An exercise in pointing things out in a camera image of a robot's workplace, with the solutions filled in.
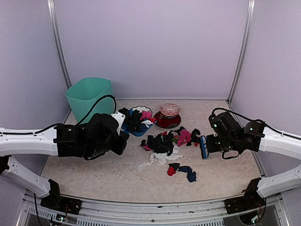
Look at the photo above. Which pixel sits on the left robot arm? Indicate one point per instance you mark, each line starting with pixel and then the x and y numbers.
pixel 87 140

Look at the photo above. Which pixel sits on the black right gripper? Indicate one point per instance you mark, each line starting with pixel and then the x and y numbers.
pixel 211 147

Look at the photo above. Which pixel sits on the red paper scrap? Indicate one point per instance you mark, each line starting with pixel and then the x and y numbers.
pixel 171 171

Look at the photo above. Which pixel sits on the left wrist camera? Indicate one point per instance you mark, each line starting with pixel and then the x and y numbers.
pixel 121 115

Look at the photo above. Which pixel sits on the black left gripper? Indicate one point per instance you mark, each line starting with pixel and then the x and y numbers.
pixel 119 149

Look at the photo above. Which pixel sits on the white scalloped bowl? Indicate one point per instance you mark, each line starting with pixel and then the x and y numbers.
pixel 141 108

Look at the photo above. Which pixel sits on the red patterned bowl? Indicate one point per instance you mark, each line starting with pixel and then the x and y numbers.
pixel 167 122

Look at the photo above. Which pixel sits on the blue hand brush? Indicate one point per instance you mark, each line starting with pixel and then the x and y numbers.
pixel 203 147

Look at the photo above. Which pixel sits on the teal plastic waste bin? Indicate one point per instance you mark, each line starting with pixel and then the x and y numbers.
pixel 83 94

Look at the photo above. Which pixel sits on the pink patterned inverted bowl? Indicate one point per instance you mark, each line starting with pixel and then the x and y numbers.
pixel 169 109

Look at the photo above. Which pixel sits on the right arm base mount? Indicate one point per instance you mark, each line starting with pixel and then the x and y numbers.
pixel 248 201

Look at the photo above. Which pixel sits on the blue plastic dustpan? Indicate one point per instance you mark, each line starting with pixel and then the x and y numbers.
pixel 144 127

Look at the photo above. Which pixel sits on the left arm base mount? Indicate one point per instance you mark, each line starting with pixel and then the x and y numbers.
pixel 63 203

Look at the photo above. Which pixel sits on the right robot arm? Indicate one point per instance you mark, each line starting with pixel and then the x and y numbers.
pixel 256 136

